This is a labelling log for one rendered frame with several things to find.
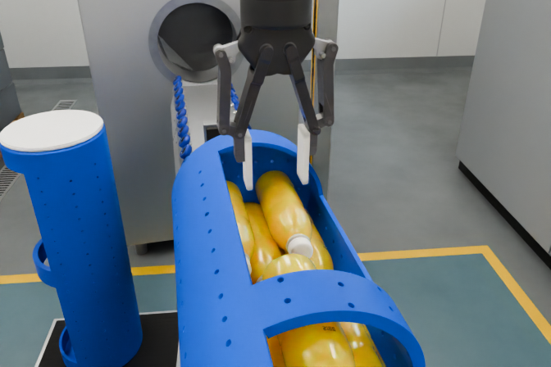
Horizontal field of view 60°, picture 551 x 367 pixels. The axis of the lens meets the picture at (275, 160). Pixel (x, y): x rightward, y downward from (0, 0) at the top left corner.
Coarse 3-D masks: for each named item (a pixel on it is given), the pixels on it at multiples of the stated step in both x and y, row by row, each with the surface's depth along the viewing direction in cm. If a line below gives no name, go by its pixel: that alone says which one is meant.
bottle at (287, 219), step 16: (272, 176) 90; (288, 176) 93; (256, 192) 92; (272, 192) 86; (288, 192) 86; (272, 208) 83; (288, 208) 81; (304, 208) 83; (272, 224) 80; (288, 224) 78; (304, 224) 79; (288, 240) 77
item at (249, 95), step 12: (264, 48) 50; (264, 60) 50; (252, 72) 53; (264, 72) 51; (252, 84) 52; (252, 96) 53; (240, 108) 54; (252, 108) 53; (240, 120) 54; (240, 132) 54
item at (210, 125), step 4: (232, 120) 131; (204, 124) 129; (208, 124) 129; (212, 124) 129; (216, 124) 129; (204, 128) 129; (208, 128) 128; (212, 128) 128; (216, 128) 128; (204, 132) 129; (208, 132) 128; (212, 132) 128; (216, 132) 128; (204, 136) 130; (208, 136) 128; (212, 136) 128; (216, 136) 129; (204, 140) 130; (208, 140) 129
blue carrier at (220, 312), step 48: (288, 144) 88; (192, 192) 77; (192, 240) 68; (240, 240) 61; (336, 240) 84; (192, 288) 60; (240, 288) 54; (288, 288) 51; (336, 288) 52; (192, 336) 55; (240, 336) 48; (384, 336) 66
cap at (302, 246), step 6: (294, 240) 76; (300, 240) 76; (306, 240) 76; (288, 246) 77; (294, 246) 75; (300, 246) 75; (306, 246) 75; (294, 252) 75; (300, 252) 76; (306, 252) 76; (312, 252) 76
